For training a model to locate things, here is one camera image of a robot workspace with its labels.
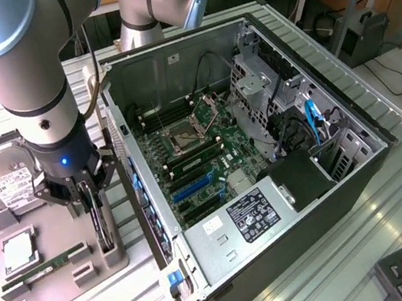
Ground silver power supply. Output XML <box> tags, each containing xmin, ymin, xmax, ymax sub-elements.
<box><xmin>175</xmin><ymin>170</ymin><xmax>313</xmax><ymax>291</ymax></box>

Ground silver CPU chip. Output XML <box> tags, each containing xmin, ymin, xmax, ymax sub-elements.
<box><xmin>0</xmin><ymin>233</ymin><xmax>38</xmax><ymax>273</ymax></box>

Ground blue expansion slot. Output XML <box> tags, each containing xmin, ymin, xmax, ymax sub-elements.
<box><xmin>170</xmin><ymin>175</ymin><xmax>214</xmax><ymax>203</ymax></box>

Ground black expansion slot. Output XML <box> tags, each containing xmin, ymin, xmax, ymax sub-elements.
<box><xmin>176</xmin><ymin>193</ymin><xmax>222</xmax><ymax>217</ymax></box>
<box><xmin>181</xmin><ymin>200</ymin><xmax>226</xmax><ymax>225</ymax></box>

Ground metal socket cover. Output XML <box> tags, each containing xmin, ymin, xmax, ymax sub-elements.
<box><xmin>184</xmin><ymin>93</ymin><xmax>223</xmax><ymax>142</ymax></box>

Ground black looped wire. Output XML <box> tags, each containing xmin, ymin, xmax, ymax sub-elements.
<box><xmin>186</xmin><ymin>47</ymin><xmax>239</xmax><ymax>99</ymax></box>

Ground black box with handle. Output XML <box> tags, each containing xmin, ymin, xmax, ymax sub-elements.
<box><xmin>328</xmin><ymin>6</ymin><xmax>398</xmax><ymax>71</ymax></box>

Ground blue SATA wire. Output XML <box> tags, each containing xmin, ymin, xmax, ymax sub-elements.
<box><xmin>302</xmin><ymin>96</ymin><xmax>331</xmax><ymax>148</ymax></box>

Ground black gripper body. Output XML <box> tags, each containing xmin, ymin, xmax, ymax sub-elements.
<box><xmin>23</xmin><ymin>113</ymin><xmax>105</xmax><ymax>185</ymax></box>

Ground coiled black cable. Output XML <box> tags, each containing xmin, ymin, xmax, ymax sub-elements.
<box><xmin>310</xmin><ymin>9</ymin><xmax>338</xmax><ymax>41</ymax></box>

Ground grey parts rack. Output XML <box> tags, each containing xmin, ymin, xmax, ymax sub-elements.
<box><xmin>0</xmin><ymin>127</ymin><xmax>139</xmax><ymax>301</ymax></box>

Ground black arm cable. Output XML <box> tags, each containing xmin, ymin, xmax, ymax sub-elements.
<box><xmin>68</xmin><ymin>19</ymin><xmax>108</xmax><ymax>120</ymax></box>

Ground silver hard disk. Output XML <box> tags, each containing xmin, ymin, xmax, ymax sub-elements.
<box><xmin>0</xmin><ymin>127</ymin><xmax>52</xmax><ymax>220</ymax></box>

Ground black wire bundle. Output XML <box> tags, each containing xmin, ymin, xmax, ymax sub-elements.
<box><xmin>267</xmin><ymin>106</ymin><xmax>319</xmax><ymax>158</ymax></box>

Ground beige corner clamp blue latch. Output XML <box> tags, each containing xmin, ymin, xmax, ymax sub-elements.
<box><xmin>155</xmin><ymin>262</ymin><xmax>198</xmax><ymax>301</ymax></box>

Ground CPU socket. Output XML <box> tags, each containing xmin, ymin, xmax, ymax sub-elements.
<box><xmin>159</xmin><ymin>117</ymin><xmax>211</xmax><ymax>160</ymax></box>

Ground green RAM stick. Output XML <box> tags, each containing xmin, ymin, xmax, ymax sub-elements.
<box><xmin>164</xmin><ymin>142</ymin><xmax>228</xmax><ymax>177</ymax></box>
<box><xmin>0</xmin><ymin>243</ymin><xmax>92</xmax><ymax>294</ymax></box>

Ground silver disk bay cage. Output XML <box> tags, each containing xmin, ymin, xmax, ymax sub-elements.
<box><xmin>219</xmin><ymin>10</ymin><xmax>326</xmax><ymax>160</ymax></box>

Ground black open PC case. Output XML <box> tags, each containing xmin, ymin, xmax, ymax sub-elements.
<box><xmin>90</xmin><ymin>0</ymin><xmax>402</xmax><ymax>301</ymax></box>

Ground silver chipset heat sink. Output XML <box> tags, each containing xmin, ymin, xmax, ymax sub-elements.
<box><xmin>227</xmin><ymin>168</ymin><xmax>257</xmax><ymax>197</ymax></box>

